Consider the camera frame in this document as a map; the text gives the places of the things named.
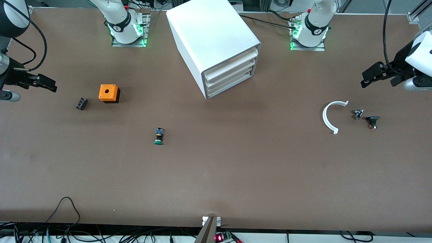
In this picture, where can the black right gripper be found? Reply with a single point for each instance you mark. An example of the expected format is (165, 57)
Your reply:
(14, 77)

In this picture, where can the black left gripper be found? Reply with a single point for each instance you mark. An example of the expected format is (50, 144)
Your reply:
(400, 68)

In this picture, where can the white plastic drawer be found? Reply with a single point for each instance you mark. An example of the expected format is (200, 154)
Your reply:
(233, 77)
(233, 65)
(231, 87)

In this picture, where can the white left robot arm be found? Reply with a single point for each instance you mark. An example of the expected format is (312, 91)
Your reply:
(315, 23)

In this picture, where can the green mushroom push button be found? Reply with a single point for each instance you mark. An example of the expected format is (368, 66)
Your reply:
(159, 135)

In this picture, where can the white drawer cabinet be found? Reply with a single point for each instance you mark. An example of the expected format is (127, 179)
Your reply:
(209, 30)

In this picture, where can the small black terminal block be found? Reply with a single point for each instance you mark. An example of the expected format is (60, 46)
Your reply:
(81, 103)

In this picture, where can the white curved plastic arc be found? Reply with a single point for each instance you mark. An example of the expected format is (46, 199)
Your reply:
(324, 116)

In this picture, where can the circuit board with red light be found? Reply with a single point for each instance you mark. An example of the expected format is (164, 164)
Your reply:
(222, 237)

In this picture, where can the small black metal switch part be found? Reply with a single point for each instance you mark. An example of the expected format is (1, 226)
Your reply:
(357, 114)

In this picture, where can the black switch contact block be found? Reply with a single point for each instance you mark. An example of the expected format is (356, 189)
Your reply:
(373, 119)

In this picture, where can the orange button enclosure box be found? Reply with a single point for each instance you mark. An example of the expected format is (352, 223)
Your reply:
(108, 92)

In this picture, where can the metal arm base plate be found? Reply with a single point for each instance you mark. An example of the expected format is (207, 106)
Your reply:
(145, 30)
(308, 48)

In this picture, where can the aluminium frame profile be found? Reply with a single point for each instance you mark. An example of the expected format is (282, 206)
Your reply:
(412, 17)
(28, 10)

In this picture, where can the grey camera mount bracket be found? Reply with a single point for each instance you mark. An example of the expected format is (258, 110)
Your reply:
(208, 231)

